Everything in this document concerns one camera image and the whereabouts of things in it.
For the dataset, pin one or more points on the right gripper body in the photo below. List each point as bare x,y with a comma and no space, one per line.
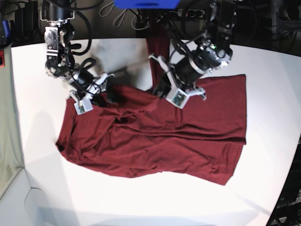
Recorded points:
87,85

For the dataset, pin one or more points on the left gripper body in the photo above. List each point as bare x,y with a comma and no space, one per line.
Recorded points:
182,75

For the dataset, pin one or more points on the dark red t-shirt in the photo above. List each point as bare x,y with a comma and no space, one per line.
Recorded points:
142,134

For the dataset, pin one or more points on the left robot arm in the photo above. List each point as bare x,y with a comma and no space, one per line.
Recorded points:
209,50

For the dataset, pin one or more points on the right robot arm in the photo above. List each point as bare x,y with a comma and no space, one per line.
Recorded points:
58,34

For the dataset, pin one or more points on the black power strip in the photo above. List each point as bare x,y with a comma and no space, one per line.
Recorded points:
191,13

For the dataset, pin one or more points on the blue box at top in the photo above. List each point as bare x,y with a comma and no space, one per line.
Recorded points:
147,4

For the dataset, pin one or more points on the red black device left edge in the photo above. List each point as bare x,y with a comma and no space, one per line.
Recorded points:
2,59

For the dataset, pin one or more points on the blue bottle left edge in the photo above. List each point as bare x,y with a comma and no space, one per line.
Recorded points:
6,28

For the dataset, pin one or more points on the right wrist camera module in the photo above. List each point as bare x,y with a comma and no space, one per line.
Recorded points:
83,106

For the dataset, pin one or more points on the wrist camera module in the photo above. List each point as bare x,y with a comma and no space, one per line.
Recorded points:
177,98
83,106

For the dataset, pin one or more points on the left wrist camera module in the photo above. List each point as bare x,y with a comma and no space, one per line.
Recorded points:
177,98

